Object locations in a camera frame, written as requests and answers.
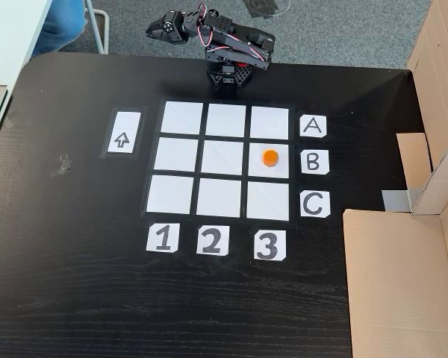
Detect round orange token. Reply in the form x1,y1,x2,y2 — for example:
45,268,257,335
262,149,279,168

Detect white nine-square grid sheet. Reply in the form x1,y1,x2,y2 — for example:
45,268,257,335
142,98,296,223

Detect person's leg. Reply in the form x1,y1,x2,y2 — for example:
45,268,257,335
29,0,88,60

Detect white arrow paper sheet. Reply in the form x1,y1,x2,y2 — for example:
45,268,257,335
105,110,143,155

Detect white desk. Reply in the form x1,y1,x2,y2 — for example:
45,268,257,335
0,0,54,161

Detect clear tape scraps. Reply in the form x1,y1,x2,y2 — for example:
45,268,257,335
51,154,74,179
4,109,20,131

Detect paper sheet letter A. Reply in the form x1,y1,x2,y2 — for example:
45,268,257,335
299,114,328,139

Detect paper sheet letter B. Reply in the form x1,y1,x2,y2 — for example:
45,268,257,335
300,149,332,175

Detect paper sheet number 1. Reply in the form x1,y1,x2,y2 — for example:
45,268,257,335
146,222,180,254

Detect paper sheet number 2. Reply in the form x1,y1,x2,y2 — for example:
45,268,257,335
196,224,231,256

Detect paper sheet letter C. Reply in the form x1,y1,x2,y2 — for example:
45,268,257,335
299,189,331,219

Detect paper sheet number 3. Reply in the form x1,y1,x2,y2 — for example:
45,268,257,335
253,230,287,261

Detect brown cardboard screen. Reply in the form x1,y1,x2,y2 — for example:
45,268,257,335
342,0,448,358

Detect white red servo cable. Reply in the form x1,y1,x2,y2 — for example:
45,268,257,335
184,2,273,63

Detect white metal frame leg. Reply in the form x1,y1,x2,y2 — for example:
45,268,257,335
84,0,111,55

